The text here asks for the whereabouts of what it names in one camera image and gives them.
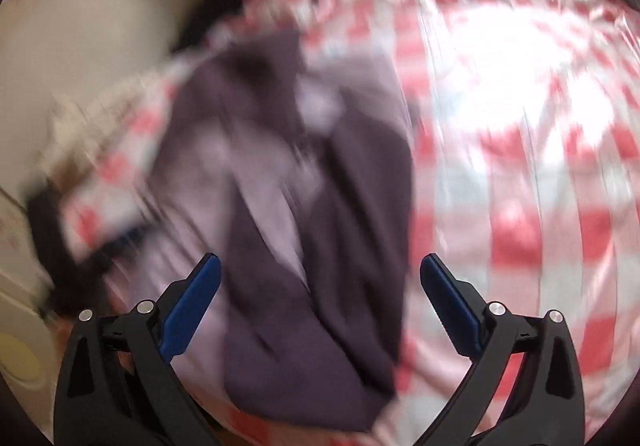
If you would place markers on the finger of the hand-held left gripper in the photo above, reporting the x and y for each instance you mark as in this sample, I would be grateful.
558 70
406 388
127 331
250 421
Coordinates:
132 236

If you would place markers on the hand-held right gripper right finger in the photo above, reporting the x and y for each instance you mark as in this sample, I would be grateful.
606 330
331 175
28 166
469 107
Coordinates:
450 306

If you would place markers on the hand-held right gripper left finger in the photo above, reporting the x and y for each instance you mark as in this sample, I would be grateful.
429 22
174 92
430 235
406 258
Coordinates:
192 306

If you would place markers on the purple jacket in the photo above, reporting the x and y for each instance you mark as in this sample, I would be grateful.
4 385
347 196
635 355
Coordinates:
350 226

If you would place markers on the white cabinet with yellow circles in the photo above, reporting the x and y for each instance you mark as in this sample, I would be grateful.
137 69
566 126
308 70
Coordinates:
20 356

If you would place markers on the beige quilt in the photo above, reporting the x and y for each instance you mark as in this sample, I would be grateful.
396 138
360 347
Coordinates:
100 115

